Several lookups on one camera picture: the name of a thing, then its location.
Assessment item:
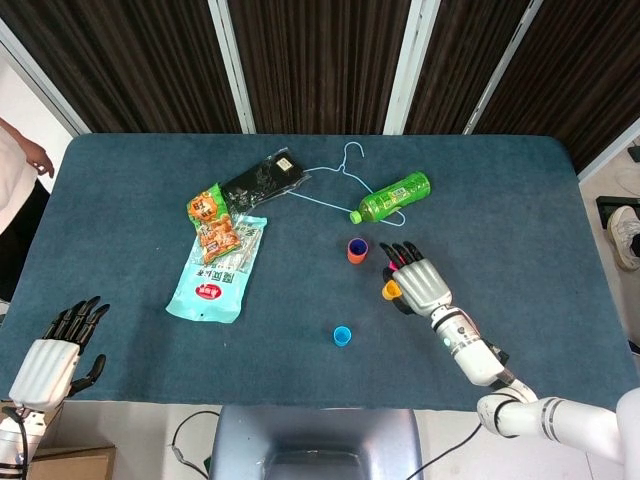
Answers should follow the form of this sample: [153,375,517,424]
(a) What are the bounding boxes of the right black-fingered robot hand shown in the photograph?
[379,241,454,319]

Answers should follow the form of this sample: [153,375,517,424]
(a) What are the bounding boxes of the left black-fingered robot hand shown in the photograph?
[8,295,110,411]

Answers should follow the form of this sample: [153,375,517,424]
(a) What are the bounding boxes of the large orange plastic cup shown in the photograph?
[347,238,371,265]

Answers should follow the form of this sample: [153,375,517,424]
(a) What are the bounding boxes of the green tea plastic bottle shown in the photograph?
[349,171,432,224]

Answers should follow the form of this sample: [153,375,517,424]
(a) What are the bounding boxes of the brown cardboard box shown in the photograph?
[27,443,117,480]

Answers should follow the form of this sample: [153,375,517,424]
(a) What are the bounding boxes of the dark blue table cloth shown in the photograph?
[0,132,640,414]

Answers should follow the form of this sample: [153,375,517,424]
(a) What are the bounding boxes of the teal noodle packet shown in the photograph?
[164,212,269,325]

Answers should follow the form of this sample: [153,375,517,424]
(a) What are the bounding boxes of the grey robot torso base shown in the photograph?
[208,405,425,480]

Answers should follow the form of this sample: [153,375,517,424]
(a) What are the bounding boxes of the black plastic-wrapped package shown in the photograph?
[219,146,309,214]

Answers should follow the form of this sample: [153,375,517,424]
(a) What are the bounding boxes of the person in pale shirt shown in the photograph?
[0,116,55,301]

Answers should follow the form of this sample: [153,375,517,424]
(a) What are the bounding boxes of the white sneaker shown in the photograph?
[606,206,640,273]

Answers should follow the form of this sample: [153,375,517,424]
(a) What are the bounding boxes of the black floor stand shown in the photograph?
[594,197,640,231]

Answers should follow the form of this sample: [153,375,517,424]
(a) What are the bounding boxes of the orange snack bag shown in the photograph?
[186,182,241,266]

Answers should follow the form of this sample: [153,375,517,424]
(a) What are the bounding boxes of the dark ribbed partition panel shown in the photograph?
[472,0,640,181]
[227,0,414,135]
[384,0,544,135]
[0,0,256,135]

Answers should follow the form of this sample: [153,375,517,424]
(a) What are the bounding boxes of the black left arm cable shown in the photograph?
[2,407,34,474]

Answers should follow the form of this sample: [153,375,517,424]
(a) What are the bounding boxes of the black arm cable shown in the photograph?
[399,422,484,480]
[2,407,34,474]

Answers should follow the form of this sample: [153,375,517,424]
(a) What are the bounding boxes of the light blue wire hanger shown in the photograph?
[287,141,407,227]

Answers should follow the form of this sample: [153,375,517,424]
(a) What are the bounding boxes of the black floor cable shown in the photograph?
[172,410,221,476]

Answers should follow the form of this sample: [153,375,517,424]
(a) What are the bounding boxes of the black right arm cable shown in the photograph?
[399,422,484,480]

